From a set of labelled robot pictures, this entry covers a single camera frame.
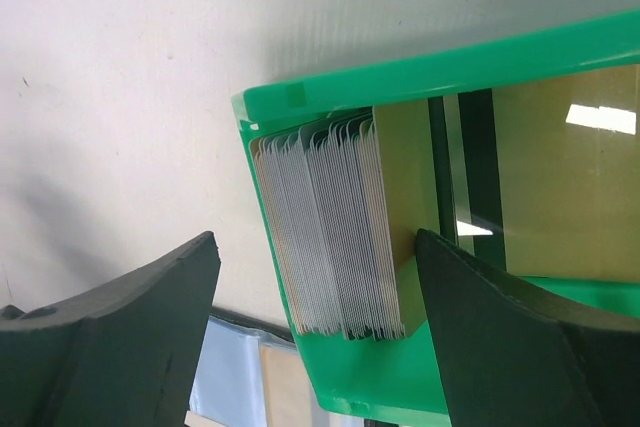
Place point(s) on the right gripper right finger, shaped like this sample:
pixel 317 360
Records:
pixel 511 353

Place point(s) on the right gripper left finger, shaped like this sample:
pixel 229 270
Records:
pixel 124 353

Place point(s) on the black leather card holder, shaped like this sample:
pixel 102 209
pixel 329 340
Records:
pixel 228 384

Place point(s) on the white silver credit card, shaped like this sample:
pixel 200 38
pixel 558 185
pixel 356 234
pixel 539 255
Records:
pixel 321 188

